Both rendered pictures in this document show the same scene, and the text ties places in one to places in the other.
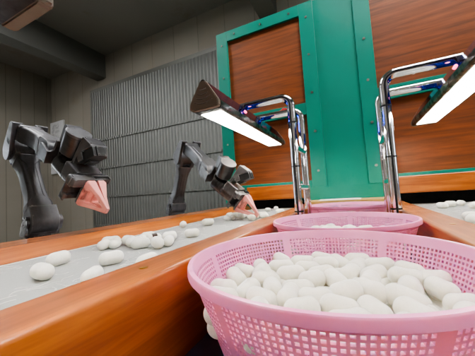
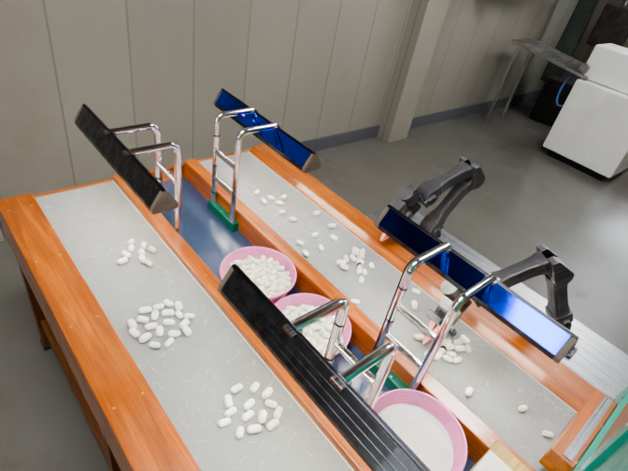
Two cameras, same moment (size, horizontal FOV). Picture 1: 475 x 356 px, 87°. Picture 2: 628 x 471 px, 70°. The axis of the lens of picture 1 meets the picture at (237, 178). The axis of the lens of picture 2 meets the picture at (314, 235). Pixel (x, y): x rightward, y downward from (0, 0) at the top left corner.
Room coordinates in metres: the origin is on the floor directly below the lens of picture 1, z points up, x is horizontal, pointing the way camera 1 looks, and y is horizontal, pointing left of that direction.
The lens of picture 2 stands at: (0.75, -1.14, 1.83)
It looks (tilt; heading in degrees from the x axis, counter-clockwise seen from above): 37 degrees down; 107
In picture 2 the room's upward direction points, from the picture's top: 12 degrees clockwise
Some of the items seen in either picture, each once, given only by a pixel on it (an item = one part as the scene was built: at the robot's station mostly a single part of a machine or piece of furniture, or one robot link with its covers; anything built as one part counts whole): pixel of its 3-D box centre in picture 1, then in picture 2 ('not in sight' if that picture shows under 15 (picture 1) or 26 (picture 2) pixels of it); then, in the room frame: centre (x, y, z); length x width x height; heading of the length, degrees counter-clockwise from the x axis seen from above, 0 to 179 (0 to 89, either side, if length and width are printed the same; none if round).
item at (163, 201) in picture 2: not in sight; (120, 151); (-0.25, -0.16, 1.08); 0.62 x 0.08 x 0.07; 155
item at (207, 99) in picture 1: (251, 123); (465, 271); (0.87, -0.06, 1.08); 0.62 x 0.08 x 0.07; 155
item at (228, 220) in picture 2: not in sight; (242, 169); (-0.05, 0.28, 0.90); 0.20 x 0.19 x 0.45; 155
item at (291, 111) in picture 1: (276, 171); (426, 325); (0.83, -0.13, 0.90); 0.20 x 0.19 x 0.45; 155
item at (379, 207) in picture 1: (348, 217); (411, 442); (0.90, -0.39, 0.72); 0.27 x 0.27 x 0.10
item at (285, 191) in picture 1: (276, 192); (579, 431); (1.29, -0.19, 0.83); 0.30 x 0.06 x 0.07; 65
